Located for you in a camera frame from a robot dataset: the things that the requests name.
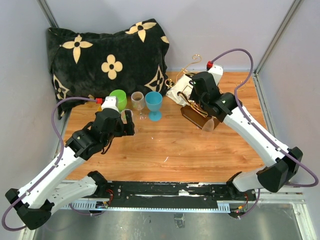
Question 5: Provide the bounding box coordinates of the gold and black wine glass rack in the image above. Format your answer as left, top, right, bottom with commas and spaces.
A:
164, 53, 247, 131

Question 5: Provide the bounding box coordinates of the brown tinted clear goblet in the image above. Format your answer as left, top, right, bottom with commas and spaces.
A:
131, 91, 146, 120

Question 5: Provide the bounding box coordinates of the tall clear champagne flute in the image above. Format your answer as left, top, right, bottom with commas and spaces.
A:
201, 117, 215, 136

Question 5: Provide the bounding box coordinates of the short clear wine glass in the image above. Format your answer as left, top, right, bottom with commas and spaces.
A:
120, 108, 136, 124

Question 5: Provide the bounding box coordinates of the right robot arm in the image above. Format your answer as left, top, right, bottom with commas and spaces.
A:
190, 71, 303, 200

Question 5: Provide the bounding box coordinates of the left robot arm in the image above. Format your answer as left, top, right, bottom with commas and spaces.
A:
5, 108, 135, 230

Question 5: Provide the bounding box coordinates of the folded cream cloth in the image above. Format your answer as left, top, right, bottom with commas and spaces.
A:
166, 74, 193, 107

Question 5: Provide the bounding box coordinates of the green plastic goblet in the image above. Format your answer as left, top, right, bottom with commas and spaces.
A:
109, 89, 127, 112

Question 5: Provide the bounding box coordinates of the blue plastic goblet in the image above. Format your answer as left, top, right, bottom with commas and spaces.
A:
145, 91, 163, 122

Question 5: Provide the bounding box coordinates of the black floral plush pillow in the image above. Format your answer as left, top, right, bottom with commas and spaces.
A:
46, 18, 170, 119

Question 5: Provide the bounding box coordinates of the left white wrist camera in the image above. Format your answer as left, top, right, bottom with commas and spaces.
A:
101, 96, 119, 112

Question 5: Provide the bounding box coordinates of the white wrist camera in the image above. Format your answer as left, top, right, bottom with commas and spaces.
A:
101, 96, 119, 112
206, 61, 224, 86

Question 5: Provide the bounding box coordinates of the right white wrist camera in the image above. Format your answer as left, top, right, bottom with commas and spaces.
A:
206, 61, 224, 86

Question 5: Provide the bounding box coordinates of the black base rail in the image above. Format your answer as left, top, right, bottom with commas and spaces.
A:
86, 181, 256, 211

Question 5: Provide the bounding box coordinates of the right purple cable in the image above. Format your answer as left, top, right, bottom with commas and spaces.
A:
206, 48, 320, 188

